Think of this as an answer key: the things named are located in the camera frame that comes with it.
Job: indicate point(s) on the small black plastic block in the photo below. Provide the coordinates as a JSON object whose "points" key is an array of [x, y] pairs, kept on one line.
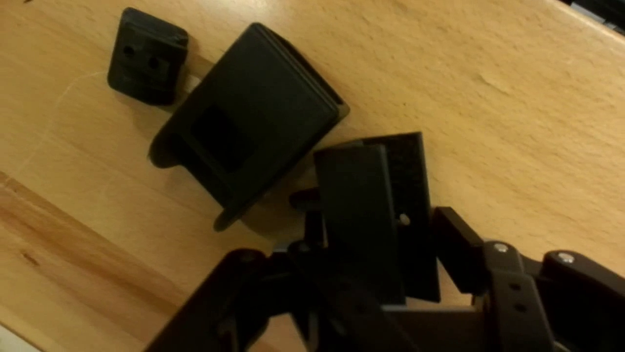
{"points": [[147, 58]]}

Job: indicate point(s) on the black rectangular plastic box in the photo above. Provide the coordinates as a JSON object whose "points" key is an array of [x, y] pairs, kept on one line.
{"points": [[248, 122]]}

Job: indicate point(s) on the black plastic piece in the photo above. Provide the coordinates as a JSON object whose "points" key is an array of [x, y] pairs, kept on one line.
{"points": [[375, 205]]}

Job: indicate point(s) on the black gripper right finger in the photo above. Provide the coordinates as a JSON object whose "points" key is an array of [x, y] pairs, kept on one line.
{"points": [[563, 302]]}

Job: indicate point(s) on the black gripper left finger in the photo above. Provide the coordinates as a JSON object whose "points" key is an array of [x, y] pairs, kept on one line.
{"points": [[329, 304]]}

